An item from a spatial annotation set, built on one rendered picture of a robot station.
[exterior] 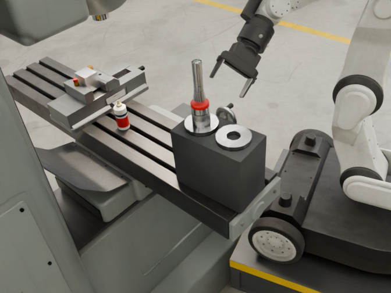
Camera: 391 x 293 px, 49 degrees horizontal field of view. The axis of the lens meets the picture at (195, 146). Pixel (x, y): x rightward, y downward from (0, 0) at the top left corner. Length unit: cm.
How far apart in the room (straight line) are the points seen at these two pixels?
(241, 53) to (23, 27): 57
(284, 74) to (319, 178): 180
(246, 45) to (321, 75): 222
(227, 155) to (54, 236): 51
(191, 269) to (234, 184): 88
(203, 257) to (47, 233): 89
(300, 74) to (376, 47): 216
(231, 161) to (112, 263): 69
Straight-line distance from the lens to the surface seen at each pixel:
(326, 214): 160
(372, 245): 155
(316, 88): 326
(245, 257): 166
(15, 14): 102
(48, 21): 105
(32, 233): 115
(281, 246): 159
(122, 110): 140
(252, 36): 122
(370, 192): 153
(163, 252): 177
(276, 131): 283
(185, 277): 186
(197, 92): 103
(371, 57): 130
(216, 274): 192
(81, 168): 143
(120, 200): 141
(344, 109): 134
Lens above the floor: 177
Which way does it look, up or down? 41 degrees down
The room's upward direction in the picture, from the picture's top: 6 degrees counter-clockwise
